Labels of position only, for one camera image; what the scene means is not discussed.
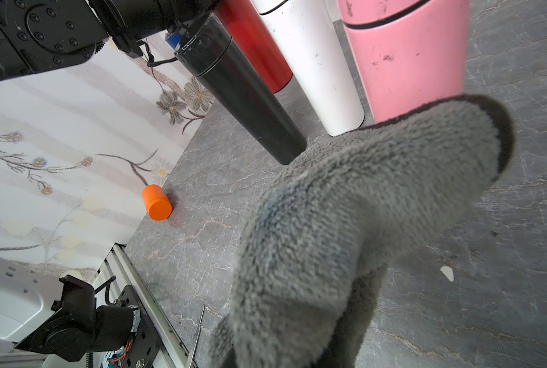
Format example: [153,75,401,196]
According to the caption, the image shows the aluminium front rail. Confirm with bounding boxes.
[92,244,197,367]

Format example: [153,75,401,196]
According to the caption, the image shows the white thermos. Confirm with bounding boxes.
[252,0,365,136]

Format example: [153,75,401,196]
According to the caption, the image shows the orange cap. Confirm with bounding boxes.
[141,184,173,222]

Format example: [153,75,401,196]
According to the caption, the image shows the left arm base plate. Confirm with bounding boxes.
[96,285,162,368]

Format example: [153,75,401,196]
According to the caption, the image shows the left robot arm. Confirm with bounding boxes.
[0,0,218,81]

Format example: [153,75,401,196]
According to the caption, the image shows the pink thermos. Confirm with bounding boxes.
[337,0,471,123]

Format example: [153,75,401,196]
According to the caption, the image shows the red thermos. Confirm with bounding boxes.
[214,0,293,94]

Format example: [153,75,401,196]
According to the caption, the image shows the black thermos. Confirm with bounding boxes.
[175,13,307,165]

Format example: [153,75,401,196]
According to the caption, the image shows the grey cloth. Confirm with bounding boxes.
[207,94,514,367]

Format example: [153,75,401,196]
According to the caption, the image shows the metal tweezers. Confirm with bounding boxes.
[185,305,206,368]

